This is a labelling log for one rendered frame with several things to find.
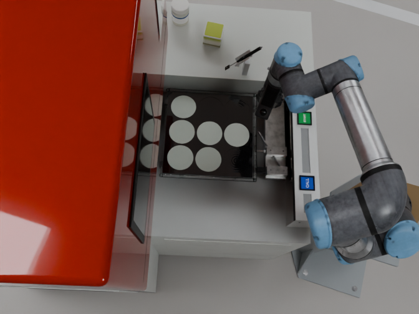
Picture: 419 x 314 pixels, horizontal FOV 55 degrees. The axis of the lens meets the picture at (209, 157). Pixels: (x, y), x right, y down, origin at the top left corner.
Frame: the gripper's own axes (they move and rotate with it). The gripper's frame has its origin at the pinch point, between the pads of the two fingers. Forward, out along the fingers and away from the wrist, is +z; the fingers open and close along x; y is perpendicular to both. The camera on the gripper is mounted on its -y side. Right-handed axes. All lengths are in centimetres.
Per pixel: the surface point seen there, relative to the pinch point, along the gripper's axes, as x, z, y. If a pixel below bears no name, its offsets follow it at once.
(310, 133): -20.0, 9.5, 1.3
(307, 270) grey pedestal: -58, 102, -37
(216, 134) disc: 14.0, 15.3, -10.6
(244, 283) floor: -27, 103, -56
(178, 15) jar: 45, 4, 26
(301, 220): -26.3, 8.2, -32.0
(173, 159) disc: 25.3, 14.7, -26.6
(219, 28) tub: 27.8, 3.5, 27.0
